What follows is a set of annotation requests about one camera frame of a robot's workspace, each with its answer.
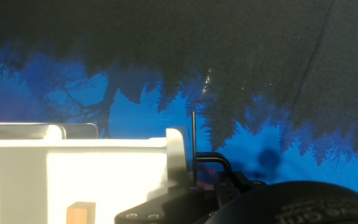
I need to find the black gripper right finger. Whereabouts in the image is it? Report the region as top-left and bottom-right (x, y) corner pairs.
(214, 170), (269, 207)

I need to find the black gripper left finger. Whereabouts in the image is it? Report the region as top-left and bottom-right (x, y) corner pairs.
(114, 183), (220, 224)

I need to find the small wooden cube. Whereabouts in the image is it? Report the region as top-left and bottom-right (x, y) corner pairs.
(66, 201), (96, 224)

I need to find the blue forest print mat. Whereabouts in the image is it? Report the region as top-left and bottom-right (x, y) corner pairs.
(0, 0), (358, 198)

